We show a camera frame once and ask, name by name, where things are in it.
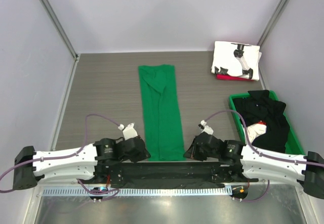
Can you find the white slotted cable duct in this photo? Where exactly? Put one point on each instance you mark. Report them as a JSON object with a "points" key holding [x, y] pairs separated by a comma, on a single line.
{"points": [[79, 191]]}

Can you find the folded white printed t shirt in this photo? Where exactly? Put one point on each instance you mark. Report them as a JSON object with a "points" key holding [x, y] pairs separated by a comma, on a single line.
{"points": [[236, 60]]}

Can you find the aluminium corner post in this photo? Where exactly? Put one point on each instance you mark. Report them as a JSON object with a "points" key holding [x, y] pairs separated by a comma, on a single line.
{"points": [[53, 17], [282, 4]]}

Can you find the black t shirt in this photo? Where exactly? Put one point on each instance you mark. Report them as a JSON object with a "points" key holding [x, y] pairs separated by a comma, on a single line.
{"points": [[259, 107]]}

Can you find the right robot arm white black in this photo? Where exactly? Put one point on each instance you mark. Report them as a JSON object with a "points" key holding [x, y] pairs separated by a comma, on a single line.
{"points": [[297, 170]]}

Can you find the white t shirt in bin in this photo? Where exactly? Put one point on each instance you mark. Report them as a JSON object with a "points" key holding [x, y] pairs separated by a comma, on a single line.
{"points": [[255, 130]]}

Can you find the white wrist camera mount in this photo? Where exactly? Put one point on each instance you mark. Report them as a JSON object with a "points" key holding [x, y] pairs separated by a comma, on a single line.
{"points": [[205, 128], [128, 131]]}

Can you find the right aluminium corner post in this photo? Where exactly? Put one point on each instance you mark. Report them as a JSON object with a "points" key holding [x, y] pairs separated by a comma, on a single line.
{"points": [[282, 4]]}

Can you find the folded red t shirt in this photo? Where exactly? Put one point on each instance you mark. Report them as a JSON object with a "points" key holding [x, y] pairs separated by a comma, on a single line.
{"points": [[232, 78]]}

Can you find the left aluminium corner post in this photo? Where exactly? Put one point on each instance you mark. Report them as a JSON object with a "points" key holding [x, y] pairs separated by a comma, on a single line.
{"points": [[53, 17]]}

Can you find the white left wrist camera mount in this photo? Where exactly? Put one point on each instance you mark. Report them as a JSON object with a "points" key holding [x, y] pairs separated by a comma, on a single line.
{"points": [[128, 131]]}

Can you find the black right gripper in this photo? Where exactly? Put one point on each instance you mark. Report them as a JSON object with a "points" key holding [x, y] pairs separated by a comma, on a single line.
{"points": [[192, 152]]}

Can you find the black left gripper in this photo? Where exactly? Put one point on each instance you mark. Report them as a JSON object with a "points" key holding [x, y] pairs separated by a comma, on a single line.
{"points": [[143, 154]]}

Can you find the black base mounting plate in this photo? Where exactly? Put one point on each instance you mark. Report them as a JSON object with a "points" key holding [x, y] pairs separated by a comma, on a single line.
{"points": [[169, 175]]}

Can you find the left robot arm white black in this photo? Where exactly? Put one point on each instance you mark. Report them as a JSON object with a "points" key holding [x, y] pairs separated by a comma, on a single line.
{"points": [[33, 167]]}

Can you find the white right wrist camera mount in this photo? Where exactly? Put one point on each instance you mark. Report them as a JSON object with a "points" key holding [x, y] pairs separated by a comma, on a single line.
{"points": [[205, 128]]}

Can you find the green t shirt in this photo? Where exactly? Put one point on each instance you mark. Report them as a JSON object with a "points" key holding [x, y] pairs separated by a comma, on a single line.
{"points": [[161, 114]]}

